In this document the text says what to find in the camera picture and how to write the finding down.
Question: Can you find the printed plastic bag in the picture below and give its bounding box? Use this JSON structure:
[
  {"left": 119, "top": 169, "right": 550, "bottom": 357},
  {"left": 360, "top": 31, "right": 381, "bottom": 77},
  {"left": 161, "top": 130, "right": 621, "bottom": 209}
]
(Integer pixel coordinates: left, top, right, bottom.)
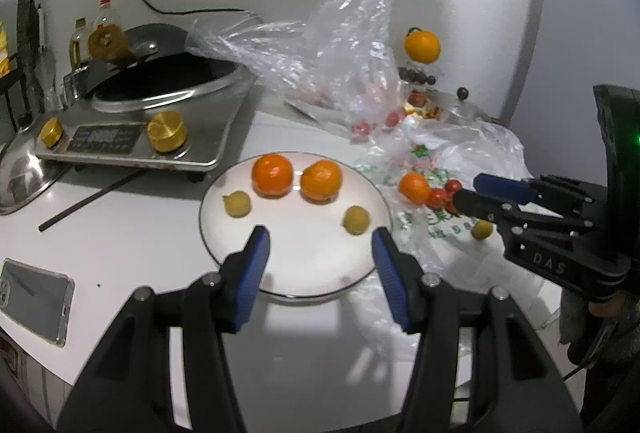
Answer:
[{"left": 355, "top": 118, "right": 560, "bottom": 329}]

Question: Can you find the smartphone in clear case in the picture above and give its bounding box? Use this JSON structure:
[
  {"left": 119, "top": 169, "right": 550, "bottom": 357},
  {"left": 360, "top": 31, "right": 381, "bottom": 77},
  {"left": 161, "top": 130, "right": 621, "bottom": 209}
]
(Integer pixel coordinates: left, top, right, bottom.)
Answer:
[{"left": 1, "top": 259, "right": 75, "bottom": 347}]

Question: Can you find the white round plate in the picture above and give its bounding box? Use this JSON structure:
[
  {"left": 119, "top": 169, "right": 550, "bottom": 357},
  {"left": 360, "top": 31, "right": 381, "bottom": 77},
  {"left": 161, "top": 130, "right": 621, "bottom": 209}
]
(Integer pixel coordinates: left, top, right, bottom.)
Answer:
[{"left": 200, "top": 152, "right": 393, "bottom": 301}]

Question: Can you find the red tomato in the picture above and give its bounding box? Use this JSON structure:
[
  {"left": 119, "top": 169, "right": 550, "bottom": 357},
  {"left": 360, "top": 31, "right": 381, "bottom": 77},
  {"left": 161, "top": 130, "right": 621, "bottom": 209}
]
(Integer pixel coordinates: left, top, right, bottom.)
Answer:
[
  {"left": 444, "top": 197, "right": 459, "bottom": 214},
  {"left": 445, "top": 179, "right": 463, "bottom": 194},
  {"left": 425, "top": 188, "right": 447, "bottom": 210}
]

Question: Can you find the black umbrella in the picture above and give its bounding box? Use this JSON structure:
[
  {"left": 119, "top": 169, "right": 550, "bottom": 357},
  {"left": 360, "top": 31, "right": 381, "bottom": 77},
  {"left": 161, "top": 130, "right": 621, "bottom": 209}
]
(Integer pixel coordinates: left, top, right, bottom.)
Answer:
[{"left": 16, "top": 0, "right": 44, "bottom": 116}]

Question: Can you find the person fingertip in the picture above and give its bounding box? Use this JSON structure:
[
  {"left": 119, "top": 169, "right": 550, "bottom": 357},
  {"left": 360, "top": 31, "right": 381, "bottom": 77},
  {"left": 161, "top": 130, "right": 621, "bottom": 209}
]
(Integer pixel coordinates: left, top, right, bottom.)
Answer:
[{"left": 588, "top": 292, "right": 626, "bottom": 319}]

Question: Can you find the dark oil bottle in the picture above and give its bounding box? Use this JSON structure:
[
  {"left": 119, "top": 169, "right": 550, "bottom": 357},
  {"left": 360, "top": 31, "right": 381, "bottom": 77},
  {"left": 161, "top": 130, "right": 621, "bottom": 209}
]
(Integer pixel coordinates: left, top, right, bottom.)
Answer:
[{"left": 68, "top": 18, "right": 92, "bottom": 72}]

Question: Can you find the steel induction cooker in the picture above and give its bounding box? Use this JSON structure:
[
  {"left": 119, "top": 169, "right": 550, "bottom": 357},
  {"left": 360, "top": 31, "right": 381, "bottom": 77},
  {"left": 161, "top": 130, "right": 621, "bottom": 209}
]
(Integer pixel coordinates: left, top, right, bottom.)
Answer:
[{"left": 35, "top": 52, "right": 255, "bottom": 173}]

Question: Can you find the black wire rack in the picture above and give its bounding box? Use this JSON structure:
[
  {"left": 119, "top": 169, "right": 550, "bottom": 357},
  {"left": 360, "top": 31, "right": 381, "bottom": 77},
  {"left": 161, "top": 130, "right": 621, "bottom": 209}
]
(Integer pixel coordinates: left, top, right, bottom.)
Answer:
[{"left": 1, "top": 52, "right": 32, "bottom": 133}]

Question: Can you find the large orange with leaf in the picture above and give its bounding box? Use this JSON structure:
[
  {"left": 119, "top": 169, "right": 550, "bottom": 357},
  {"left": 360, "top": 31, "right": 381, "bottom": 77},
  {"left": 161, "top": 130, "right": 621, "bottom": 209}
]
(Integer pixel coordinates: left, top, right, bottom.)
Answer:
[{"left": 404, "top": 26, "right": 442, "bottom": 64}]

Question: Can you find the yellow longan fruit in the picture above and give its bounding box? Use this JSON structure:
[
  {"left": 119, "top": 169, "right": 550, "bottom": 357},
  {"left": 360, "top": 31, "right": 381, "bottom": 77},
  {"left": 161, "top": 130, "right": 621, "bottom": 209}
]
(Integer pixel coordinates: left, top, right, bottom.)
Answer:
[
  {"left": 343, "top": 205, "right": 371, "bottom": 236},
  {"left": 222, "top": 190, "right": 252, "bottom": 219},
  {"left": 471, "top": 219, "right": 495, "bottom": 241}
]

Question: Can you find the black chopstick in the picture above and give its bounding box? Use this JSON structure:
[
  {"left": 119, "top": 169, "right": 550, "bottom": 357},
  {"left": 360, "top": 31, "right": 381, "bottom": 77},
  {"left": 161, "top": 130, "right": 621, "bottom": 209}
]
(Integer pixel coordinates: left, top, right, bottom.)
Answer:
[{"left": 38, "top": 170, "right": 146, "bottom": 233}]

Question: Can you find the black wok with wooden handle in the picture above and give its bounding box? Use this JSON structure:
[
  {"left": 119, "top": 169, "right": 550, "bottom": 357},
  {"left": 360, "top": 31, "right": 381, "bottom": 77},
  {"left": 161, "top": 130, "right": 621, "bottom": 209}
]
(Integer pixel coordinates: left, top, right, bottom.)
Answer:
[{"left": 87, "top": 23, "right": 238, "bottom": 102}]

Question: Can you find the small steel saucepan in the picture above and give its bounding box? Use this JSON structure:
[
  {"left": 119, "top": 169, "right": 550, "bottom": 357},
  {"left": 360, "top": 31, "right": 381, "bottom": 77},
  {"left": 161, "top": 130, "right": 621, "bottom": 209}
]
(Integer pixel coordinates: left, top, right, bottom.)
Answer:
[{"left": 432, "top": 87, "right": 497, "bottom": 124}]

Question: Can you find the red cap sauce bottle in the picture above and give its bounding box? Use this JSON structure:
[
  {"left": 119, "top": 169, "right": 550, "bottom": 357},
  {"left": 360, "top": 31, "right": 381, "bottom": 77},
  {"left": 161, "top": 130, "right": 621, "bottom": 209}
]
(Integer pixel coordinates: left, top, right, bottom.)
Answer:
[{"left": 93, "top": 0, "right": 120, "bottom": 30}]

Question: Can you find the clear plastic bag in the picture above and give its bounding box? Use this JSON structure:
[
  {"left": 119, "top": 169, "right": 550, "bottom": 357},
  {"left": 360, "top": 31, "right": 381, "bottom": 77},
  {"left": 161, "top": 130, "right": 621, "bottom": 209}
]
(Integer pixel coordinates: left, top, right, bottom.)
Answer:
[{"left": 186, "top": 0, "right": 404, "bottom": 140}]

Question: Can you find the clear box of dates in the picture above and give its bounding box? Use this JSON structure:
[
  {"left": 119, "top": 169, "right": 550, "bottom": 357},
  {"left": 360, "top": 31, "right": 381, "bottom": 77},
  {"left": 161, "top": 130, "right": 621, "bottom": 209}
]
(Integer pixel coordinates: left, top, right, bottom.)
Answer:
[{"left": 398, "top": 62, "right": 445, "bottom": 87}]

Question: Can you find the mandarin orange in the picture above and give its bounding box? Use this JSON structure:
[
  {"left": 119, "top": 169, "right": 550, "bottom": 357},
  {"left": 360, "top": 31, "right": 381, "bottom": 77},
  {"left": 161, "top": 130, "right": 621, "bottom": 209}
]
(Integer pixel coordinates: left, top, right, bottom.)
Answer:
[
  {"left": 250, "top": 153, "right": 294, "bottom": 198},
  {"left": 398, "top": 172, "right": 431, "bottom": 205},
  {"left": 299, "top": 160, "right": 343, "bottom": 203}
]

